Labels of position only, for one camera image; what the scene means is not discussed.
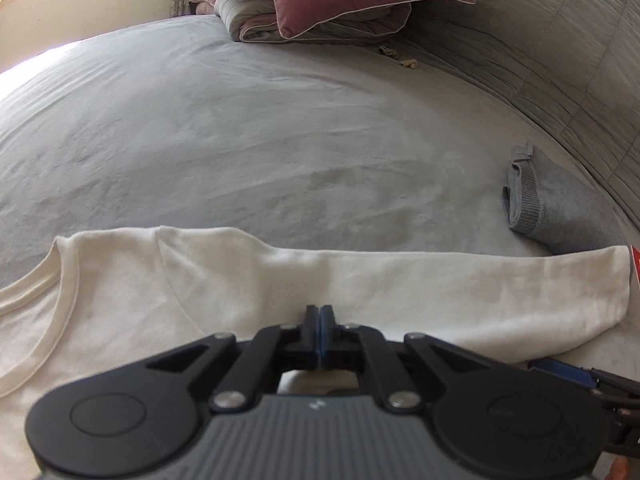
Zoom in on small beige scraps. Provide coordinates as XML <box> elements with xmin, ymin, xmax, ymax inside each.
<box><xmin>379</xmin><ymin>46</ymin><xmax>422</xmax><ymax>70</ymax></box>

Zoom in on folded grey garment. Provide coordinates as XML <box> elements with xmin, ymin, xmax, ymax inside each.
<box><xmin>502</xmin><ymin>142</ymin><xmax>628</xmax><ymax>256</ymax></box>

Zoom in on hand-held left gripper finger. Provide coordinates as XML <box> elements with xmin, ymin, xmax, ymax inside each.
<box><xmin>320</xmin><ymin>305</ymin><xmax>503</xmax><ymax>412</ymax></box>
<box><xmin>145</xmin><ymin>305</ymin><xmax>319</xmax><ymax>413</ymax></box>

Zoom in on grey quilted headboard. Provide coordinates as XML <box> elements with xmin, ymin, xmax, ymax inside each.
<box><xmin>400</xmin><ymin>0</ymin><xmax>640</xmax><ymax>241</ymax></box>

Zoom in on cream long-sleeve shirt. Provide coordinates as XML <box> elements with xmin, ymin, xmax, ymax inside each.
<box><xmin>0</xmin><ymin>226</ymin><xmax>630</xmax><ymax>480</ymax></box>

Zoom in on bed with grey sheet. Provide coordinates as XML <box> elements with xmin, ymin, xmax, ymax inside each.
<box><xmin>0</xmin><ymin>12</ymin><xmax>640</xmax><ymax>480</ymax></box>

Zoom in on person's right hand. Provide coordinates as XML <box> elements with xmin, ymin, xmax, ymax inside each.
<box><xmin>606</xmin><ymin>455</ymin><xmax>631</xmax><ymax>480</ymax></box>

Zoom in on folded grey pink quilt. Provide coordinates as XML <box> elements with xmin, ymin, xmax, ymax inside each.
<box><xmin>214</xmin><ymin>0</ymin><xmax>413</xmax><ymax>45</ymax></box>

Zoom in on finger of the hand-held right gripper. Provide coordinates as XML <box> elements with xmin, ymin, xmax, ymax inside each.
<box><xmin>527</xmin><ymin>357</ymin><xmax>640</xmax><ymax>411</ymax></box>
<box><xmin>604</xmin><ymin>410</ymin><xmax>640</xmax><ymax>457</ymax></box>

